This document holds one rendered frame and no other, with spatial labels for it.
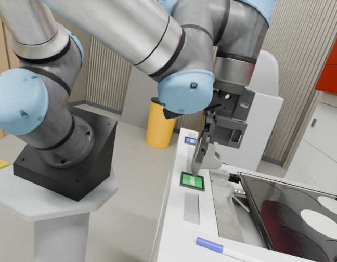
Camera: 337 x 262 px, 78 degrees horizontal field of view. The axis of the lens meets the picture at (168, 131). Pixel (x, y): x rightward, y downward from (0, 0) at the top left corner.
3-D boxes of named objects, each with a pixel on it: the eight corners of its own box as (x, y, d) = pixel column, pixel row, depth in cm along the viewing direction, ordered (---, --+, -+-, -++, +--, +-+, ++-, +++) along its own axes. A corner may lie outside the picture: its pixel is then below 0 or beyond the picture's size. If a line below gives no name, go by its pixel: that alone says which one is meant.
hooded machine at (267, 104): (253, 160, 333) (291, 61, 284) (255, 180, 269) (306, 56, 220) (205, 144, 352) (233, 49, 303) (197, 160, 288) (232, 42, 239)
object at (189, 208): (194, 162, 90) (203, 132, 86) (197, 297, 38) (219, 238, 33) (173, 157, 91) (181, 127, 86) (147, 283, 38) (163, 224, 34)
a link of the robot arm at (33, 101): (14, 147, 48) (-42, 117, 36) (37, 99, 54) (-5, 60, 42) (64, 151, 47) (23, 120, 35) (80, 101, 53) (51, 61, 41)
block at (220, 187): (230, 191, 63) (232, 183, 62) (231, 198, 60) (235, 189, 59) (204, 184, 63) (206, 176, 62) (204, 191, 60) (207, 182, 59)
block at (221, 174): (225, 177, 70) (228, 170, 69) (227, 183, 67) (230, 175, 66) (203, 171, 71) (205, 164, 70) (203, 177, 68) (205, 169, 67)
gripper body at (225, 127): (238, 153, 41) (259, 92, 37) (195, 142, 41) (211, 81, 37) (231, 139, 48) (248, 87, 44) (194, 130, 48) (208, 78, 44)
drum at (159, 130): (138, 143, 300) (146, 98, 279) (149, 135, 338) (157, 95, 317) (165, 152, 290) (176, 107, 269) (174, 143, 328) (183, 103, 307)
